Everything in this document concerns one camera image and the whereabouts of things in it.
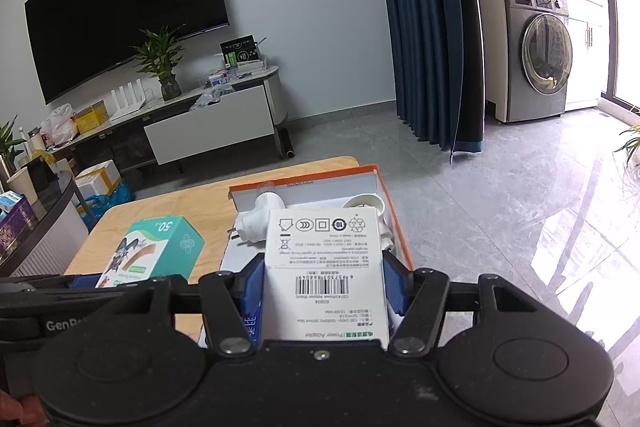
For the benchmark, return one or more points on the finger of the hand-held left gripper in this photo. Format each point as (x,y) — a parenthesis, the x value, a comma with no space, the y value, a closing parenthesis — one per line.
(100,283)

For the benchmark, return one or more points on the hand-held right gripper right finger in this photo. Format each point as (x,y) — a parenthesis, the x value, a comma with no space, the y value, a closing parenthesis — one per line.
(395,289)

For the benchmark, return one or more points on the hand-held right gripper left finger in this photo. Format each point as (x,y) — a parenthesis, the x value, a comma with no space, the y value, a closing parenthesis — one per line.
(252,297)

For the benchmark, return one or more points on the teal bandage box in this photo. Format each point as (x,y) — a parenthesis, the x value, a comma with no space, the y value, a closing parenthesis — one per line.
(160,242)

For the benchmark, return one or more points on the white plug-in night light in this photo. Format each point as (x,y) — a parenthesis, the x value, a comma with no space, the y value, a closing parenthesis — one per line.
(255,222)

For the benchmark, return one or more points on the white barcode adapter box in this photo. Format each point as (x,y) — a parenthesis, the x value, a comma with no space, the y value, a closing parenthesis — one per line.
(325,252)

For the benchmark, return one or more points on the orange-rimmed cardboard box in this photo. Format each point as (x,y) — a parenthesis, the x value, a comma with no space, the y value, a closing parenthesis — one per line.
(320,189)

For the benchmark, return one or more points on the person's left hand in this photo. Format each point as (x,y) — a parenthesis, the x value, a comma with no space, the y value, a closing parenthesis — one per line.
(17,414)

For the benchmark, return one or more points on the blue white carton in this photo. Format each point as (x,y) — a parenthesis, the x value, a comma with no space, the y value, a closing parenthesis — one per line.
(250,324)

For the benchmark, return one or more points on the white small charger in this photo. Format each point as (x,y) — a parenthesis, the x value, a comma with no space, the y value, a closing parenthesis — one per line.
(387,239)

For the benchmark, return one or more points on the round slatted side table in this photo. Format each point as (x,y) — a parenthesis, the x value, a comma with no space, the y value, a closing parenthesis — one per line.
(55,237)

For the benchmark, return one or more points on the blue plastic bag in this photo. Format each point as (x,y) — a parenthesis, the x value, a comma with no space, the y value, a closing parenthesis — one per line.
(117,202)

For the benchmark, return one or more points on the white round adapter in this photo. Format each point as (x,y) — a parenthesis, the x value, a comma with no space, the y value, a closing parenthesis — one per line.
(365,204)

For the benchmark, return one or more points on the purple box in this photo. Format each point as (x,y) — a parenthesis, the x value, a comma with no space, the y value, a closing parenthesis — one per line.
(15,227)

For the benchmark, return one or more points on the white yellow cardboard box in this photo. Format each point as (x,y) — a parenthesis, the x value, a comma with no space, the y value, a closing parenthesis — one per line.
(100,179)

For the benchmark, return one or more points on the white television cabinet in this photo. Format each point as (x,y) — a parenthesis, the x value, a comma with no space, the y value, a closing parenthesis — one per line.
(125,142)

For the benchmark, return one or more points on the black rolled mat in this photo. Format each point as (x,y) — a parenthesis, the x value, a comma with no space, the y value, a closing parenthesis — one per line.
(287,143)

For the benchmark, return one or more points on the white plastic bag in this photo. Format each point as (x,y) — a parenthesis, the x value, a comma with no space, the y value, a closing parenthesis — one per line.
(59,124)

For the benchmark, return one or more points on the green leafy plant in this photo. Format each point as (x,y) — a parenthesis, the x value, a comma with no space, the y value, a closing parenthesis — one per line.
(10,142)

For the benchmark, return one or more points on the white open drawer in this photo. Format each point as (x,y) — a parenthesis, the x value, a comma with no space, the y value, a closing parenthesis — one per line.
(210,127)

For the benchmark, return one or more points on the white antenna router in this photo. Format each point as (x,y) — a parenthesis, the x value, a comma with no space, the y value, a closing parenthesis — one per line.
(127,104)

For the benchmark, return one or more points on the clear plastic bag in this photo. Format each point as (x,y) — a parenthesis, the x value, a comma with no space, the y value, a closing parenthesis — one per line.
(210,98)

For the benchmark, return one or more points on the pile of small packets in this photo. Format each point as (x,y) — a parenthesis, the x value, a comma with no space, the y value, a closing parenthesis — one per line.
(215,79)

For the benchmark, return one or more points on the white tray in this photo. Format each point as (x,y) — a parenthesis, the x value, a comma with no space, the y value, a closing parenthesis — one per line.
(250,63)

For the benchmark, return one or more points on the green plant in glass vase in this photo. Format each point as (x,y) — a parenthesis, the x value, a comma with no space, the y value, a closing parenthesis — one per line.
(162,57)

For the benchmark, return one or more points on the green black box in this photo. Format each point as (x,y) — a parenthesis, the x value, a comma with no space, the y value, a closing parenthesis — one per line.
(240,53)

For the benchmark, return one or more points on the dark blue curtain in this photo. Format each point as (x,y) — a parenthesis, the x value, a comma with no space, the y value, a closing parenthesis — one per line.
(425,32)

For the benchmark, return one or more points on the grey washing machine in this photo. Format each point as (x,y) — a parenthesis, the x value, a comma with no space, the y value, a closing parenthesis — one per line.
(535,57)

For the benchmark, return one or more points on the potted spider plant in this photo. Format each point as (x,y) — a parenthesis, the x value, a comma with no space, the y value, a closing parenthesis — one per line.
(631,144)

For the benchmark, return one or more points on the white base cabinet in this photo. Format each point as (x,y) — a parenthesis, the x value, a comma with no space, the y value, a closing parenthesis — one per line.
(585,62)

